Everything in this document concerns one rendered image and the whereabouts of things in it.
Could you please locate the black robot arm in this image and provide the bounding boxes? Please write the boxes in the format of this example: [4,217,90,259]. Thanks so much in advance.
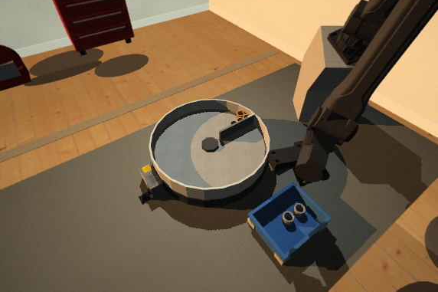
[268,0,438,182]

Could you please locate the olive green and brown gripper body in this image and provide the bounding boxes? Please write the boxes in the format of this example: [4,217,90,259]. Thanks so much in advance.
[304,168,330,184]

